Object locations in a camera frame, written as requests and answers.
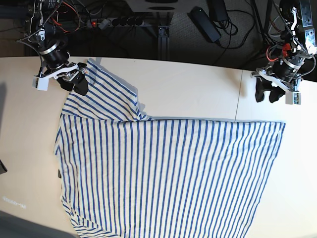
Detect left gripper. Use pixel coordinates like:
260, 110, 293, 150
251, 68, 301, 103

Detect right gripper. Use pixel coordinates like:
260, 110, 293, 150
41, 62, 89, 96

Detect blue white striped T-shirt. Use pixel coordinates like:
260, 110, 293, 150
54, 59, 285, 238

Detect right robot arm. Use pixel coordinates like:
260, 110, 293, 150
18, 0, 88, 96

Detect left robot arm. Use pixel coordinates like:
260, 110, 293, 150
252, 0, 317, 105

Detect black tripod stand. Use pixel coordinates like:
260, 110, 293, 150
250, 0, 277, 60

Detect black power strip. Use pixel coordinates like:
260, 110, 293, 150
84, 17, 146, 29

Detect black power adapter brick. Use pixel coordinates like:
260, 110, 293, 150
188, 6, 221, 43

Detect black object at table edge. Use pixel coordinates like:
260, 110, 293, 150
0, 161, 7, 174

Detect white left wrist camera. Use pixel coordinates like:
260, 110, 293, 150
285, 91, 301, 105

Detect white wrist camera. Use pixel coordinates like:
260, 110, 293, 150
32, 77, 49, 91
285, 91, 301, 105

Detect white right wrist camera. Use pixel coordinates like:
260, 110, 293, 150
32, 77, 49, 91

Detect aluminium profile post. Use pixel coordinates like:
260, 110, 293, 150
158, 26, 170, 61

